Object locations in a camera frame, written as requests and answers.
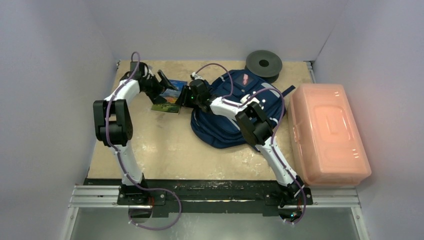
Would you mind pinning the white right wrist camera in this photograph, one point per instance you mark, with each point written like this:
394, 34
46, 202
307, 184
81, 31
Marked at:
196, 76

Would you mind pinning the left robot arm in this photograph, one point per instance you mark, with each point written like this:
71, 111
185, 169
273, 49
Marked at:
112, 120

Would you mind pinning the dark grey filament spool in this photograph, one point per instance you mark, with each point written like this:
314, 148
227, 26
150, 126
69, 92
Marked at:
264, 64

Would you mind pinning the animal farm book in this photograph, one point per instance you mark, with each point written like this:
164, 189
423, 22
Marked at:
171, 96

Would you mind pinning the navy blue student backpack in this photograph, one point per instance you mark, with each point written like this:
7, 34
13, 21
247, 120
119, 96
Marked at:
221, 132

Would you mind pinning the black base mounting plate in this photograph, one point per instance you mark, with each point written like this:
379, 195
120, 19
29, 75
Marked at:
162, 197

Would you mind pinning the translucent orange plastic box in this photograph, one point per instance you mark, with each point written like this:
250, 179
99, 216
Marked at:
327, 147

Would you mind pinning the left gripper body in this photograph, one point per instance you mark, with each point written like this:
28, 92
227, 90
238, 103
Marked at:
153, 88

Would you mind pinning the aluminium frame rail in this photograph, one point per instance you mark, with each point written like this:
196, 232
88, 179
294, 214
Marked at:
106, 196

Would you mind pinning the pink eraser stick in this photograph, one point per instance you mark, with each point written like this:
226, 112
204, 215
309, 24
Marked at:
245, 79

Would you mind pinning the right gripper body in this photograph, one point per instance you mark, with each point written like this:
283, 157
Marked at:
184, 96

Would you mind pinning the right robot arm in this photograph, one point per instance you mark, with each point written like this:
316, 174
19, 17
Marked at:
255, 126

